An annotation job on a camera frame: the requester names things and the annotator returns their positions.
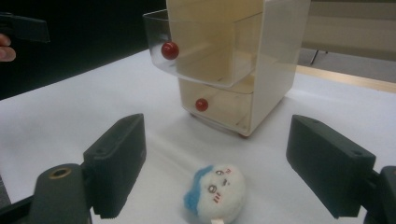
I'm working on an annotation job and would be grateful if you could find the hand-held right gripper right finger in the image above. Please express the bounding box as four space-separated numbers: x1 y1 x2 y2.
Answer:
286 114 376 219

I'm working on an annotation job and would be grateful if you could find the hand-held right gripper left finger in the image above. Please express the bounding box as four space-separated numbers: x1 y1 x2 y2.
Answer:
82 113 148 219

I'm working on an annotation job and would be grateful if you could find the white plush toy blue hair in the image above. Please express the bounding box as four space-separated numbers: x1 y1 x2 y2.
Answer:
183 164 247 224

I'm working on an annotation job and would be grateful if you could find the cream plastic drawer cabinet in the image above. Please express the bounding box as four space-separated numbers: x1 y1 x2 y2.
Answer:
165 0 312 138

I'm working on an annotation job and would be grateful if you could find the clear drawer with red knob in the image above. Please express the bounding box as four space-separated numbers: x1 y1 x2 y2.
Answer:
142 8 263 89
177 77 254 135

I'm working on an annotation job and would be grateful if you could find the beige table with dark leg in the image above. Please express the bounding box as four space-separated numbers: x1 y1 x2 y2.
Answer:
297 0 396 84

